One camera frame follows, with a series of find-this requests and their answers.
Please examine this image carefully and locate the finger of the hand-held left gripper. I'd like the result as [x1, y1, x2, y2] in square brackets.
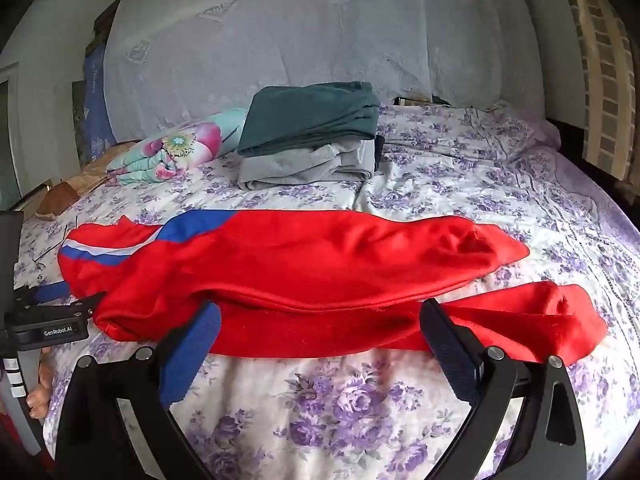
[60, 291, 108, 320]
[12, 282, 71, 307]

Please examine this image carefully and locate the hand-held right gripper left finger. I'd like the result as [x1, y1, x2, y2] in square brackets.
[54, 302, 223, 480]

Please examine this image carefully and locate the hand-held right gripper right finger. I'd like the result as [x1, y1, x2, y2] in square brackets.
[419, 299, 587, 480]

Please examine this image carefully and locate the red shirt with stripes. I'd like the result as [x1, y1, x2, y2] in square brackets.
[57, 208, 608, 366]

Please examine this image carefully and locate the person's left hand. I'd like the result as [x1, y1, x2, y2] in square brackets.
[25, 355, 56, 421]

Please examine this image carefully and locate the brown cushion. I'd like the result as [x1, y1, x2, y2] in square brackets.
[35, 140, 146, 221]

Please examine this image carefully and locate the purple floral bed sheet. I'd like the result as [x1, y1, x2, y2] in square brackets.
[12, 102, 640, 480]

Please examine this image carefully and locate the folded floral teal blanket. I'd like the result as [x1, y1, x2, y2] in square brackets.
[106, 108, 249, 186]

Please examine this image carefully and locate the folded grey garment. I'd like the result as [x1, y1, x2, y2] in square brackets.
[237, 139, 377, 192]

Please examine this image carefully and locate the folded dark green garment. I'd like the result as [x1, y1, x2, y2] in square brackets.
[237, 81, 382, 157]

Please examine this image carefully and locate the checkered beige curtain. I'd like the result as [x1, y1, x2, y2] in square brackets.
[555, 0, 640, 181]

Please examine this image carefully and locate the white lace bed cover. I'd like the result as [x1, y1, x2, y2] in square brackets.
[102, 0, 546, 143]

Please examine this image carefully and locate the thin black cord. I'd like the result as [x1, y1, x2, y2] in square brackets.
[32, 217, 81, 263]

